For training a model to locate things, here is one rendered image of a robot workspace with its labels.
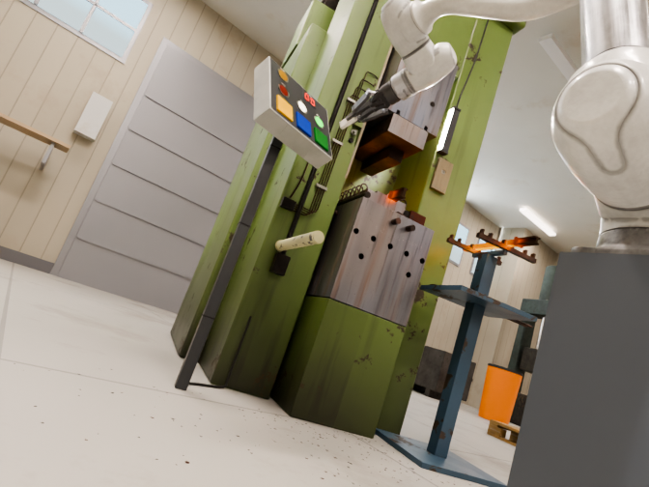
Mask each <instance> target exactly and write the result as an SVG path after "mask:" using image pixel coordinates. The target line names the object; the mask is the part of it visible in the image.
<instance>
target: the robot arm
mask: <svg viewBox="0 0 649 487"><path fill-rule="evenodd" d="M578 4H579V11H580V42H581V67H580V68H579V69H578V70H577V71H576V72H575V73H574V74H573V75H572V76H571V78H570V79H569V81H568V83H567V84H566V85H565V87H564V88H563V89H562V91H561V92H560V94H559V96H558V97H557V100H556V102H555V104H554V107H553V111H552V114H551V123H550V124H551V135H552V140H553V143H554V146H555V148H556V150H557V152H558V153H559V154H560V156H561V158H562V159H563V161H564V162H565V164H566V165H567V166H568V168H569V169H570V170H571V172H572V173H573V174H574V175H575V177H576V178H577V179H578V180H579V181H580V183H581V184H582V185H583V186H584V187H585V188H586V189H587V190H588V191H590V192H591V193H592V194H593V195H594V198H595V201H596V204H597V208H598V212H599V216H600V217H601V228H600V234H599V239H598V241H597V244H596V247H590V246H575V247H572V248H571V252H590V253H615V254H640V255H649V14H648V5H647V0H427V1H424V2H421V1H419V0H414V1H410V0H388V1H387V2H386V3H385V4H384V5H383V7H382V8H381V23H382V26H383V28H384V31H385V33H386V35H387V37H388V38H389V40H390V42H391V44H392V45H393V47H394V48H395V50H396V51H397V52H398V53H399V55H400V56H401V58H402V59H403V61H404V64H405V66H406V67H405V68H404V69H402V70H401V71H399V72H397V73H396V74H394V75H393V76H392V77H391V81H388V82H387V83H385V84H384V85H382V86H381V88H380V89H379V90H375V91H371V90H370V88H368V89H367V90H366V92H365V94H364V95H363V96H362V97H361V98H360V99H359V100H358V101H357V102H356V103H355V104H354V105H353V106H352V111H353V112H352V113H351V114H349V115H348V116H346V118H345V119H344V120H342V121H341V122H339V124H340V129H345V128H346V127H348V126H349V125H353V124H355V123H356V122H359V123H361V122H362V123H366V122H368V121H371V120H373V119H376V118H378V117H380V116H382V115H388V107H390V105H394V104H395V103H397V102H398V101H400V100H406V99H408V98H409V97H411V96H412V95H414V94H416V93H417V92H419V91H421V90H424V89H427V88H429V87H431V86H433V85H435V84H436V83H438V82H439V81H441V80H442V79H443V78H444V77H445V76H446V75H447V74H449V73H450V72H452V71H453V69H454V68H455V66H456V64H457V56H456V53H455V51H454V49H453V48H452V46H451V45H450V43H437V44H436V45H434V44H433V43H432V41H431V40H430V38H429V36H428V34H429V33H430V32H431V31H432V29H433V24H434V22H435V21H436V20H437V19H438V18H440V17H442V16H444V15H448V14H457V15H464V16H472V17H479V18H486V19H493V20H501V21H513V22H520V21H529V20H534V19H538V18H542V17H545V16H548V15H550V14H555V13H557V12H560V11H562V10H565V9H568V8H570V7H573V6H575V5H578ZM360 121H361V122H360Z"/></svg>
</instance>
